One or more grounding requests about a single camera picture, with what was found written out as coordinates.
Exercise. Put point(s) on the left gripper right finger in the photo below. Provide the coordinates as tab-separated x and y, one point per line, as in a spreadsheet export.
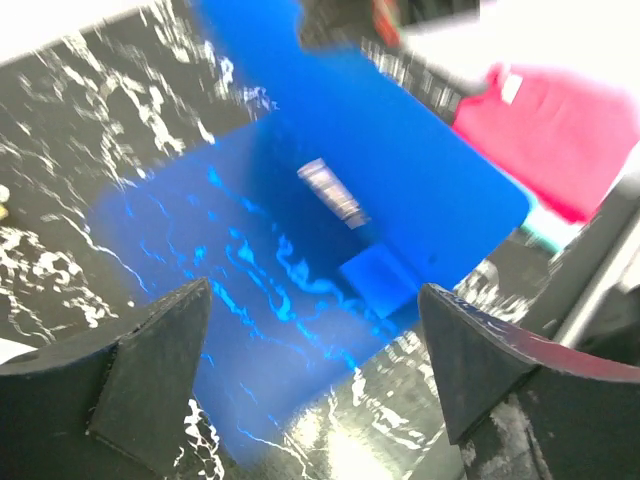
520	406

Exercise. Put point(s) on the black marble pattern mat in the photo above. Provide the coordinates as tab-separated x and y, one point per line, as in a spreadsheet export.
99	111

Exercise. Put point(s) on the teal folded garment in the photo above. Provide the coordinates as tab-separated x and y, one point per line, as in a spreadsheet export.
544	227

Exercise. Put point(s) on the pink folded t-shirt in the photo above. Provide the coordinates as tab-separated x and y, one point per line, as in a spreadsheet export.
564	138

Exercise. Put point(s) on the blue plastic folder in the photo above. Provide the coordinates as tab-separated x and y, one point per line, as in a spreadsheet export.
315	225

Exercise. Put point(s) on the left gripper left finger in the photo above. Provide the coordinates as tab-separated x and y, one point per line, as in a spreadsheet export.
110	402

